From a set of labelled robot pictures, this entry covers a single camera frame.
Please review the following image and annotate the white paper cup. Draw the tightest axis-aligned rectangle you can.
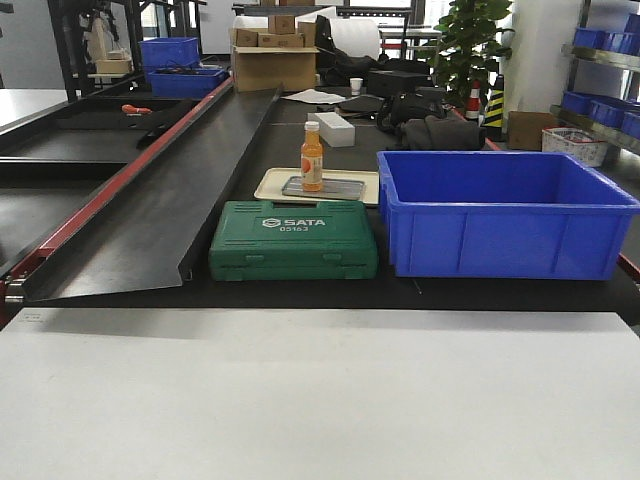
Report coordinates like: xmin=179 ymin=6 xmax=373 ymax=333
xmin=349 ymin=77 xmax=363 ymax=96

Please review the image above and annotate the large cardboard box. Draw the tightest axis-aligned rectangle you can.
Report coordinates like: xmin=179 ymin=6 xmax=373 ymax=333
xmin=230 ymin=28 xmax=319 ymax=92

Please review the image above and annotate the orange juice bottle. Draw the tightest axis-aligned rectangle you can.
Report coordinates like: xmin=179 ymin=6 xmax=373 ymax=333
xmin=300 ymin=121 xmax=324 ymax=192

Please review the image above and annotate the beige plastic tray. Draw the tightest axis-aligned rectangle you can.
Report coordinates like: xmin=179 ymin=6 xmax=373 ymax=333
xmin=254 ymin=167 xmax=379 ymax=207

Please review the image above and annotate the black bag on conveyor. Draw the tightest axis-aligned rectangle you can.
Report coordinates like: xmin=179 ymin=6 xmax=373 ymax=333
xmin=376 ymin=92 xmax=486 ymax=151

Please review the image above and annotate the green potted plant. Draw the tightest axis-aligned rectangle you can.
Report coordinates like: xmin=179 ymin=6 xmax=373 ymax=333
xmin=418 ymin=0 xmax=512 ymax=107

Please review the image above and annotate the green SATA tool case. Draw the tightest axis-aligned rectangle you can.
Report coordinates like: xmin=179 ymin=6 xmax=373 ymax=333
xmin=208 ymin=201 xmax=378 ymax=281

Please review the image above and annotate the white rectangular box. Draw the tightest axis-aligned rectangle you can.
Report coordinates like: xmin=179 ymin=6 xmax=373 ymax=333
xmin=307 ymin=112 xmax=356 ymax=147

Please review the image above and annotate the blue bin on left table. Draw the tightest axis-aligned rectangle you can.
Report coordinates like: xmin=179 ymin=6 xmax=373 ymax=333
xmin=139 ymin=37 xmax=229 ymax=99

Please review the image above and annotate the white plastic basket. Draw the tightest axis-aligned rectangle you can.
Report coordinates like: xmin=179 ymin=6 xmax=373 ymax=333
xmin=542 ymin=127 xmax=608 ymax=167

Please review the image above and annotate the large blue plastic bin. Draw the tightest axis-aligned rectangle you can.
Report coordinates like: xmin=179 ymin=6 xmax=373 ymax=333
xmin=378 ymin=151 xmax=639 ymax=280

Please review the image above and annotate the small grey metal tray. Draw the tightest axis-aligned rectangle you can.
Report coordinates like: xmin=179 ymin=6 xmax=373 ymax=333
xmin=281 ymin=176 xmax=365 ymax=200

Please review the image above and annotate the striped traffic cone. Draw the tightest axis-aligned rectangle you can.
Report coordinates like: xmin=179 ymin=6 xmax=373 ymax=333
xmin=483 ymin=74 xmax=505 ymax=142

